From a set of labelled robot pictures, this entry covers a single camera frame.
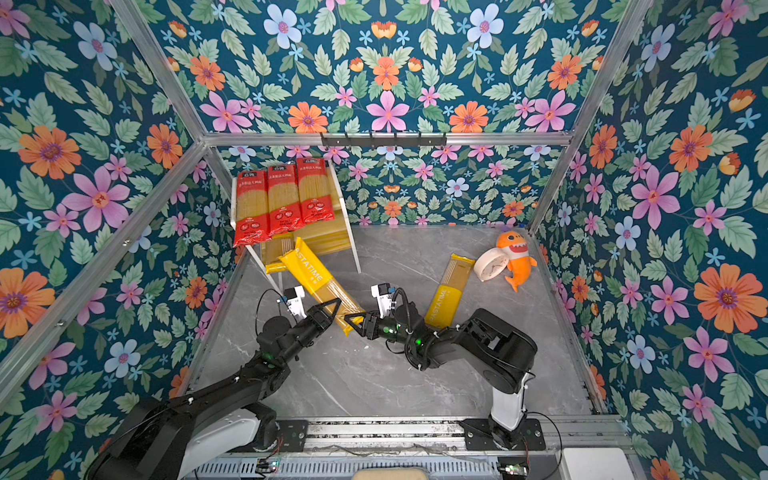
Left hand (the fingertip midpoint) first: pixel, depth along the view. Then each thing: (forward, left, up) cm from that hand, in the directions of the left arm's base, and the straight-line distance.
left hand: (344, 297), depth 77 cm
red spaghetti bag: (+18, +22, +15) cm, 32 cm away
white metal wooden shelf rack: (+25, +8, -4) cm, 27 cm away
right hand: (-3, -1, -5) cm, 6 cm away
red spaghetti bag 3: (+22, +6, +15) cm, 27 cm away
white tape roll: (+16, -45, -10) cm, 49 cm away
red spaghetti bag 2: (+18, +14, +16) cm, 27 cm away
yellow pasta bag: (+21, +23, -2) cm, 31 cm away
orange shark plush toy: (+23, -56, -11) cm, 61 cm away
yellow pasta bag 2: (+8, +9, +2) cm, 12 cm away
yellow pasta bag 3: (+4, -28, -18) cm, 34 cm away
